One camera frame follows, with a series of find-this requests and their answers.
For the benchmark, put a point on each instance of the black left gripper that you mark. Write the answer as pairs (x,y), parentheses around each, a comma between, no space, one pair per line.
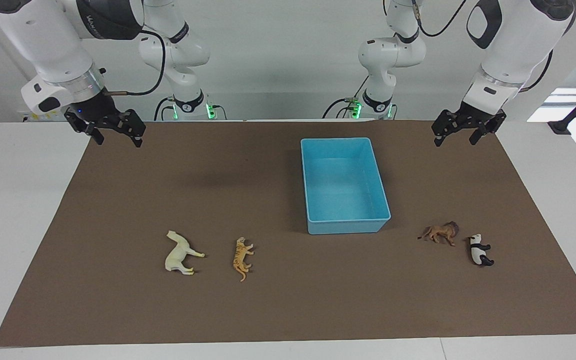
(468,119)

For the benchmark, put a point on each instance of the cream white horse toy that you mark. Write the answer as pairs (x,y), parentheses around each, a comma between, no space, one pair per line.
(178,255)

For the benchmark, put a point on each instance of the orange striped tiger toy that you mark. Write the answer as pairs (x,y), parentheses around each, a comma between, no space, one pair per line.
(241,257)

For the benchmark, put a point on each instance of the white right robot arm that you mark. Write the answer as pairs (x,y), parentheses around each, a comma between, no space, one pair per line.
(43,40)

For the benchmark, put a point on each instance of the brown lion toy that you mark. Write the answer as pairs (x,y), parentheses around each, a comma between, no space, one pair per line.
(442,232)

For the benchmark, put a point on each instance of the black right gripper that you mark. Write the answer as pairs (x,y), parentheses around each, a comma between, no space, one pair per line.
(99,111)

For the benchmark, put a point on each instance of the white wall power strip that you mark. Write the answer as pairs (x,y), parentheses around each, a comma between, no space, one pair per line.
(43,116)

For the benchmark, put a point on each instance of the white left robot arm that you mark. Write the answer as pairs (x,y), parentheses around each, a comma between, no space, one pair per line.
(518,40)

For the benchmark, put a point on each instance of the light blue plastic storage box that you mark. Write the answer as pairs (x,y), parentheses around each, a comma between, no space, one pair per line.
(344,185)

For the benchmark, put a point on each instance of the black and white panda toy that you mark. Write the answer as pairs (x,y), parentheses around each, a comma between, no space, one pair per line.
(478,252)

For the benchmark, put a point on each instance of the brown table mat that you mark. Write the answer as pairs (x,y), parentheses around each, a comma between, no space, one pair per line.
(168,200)

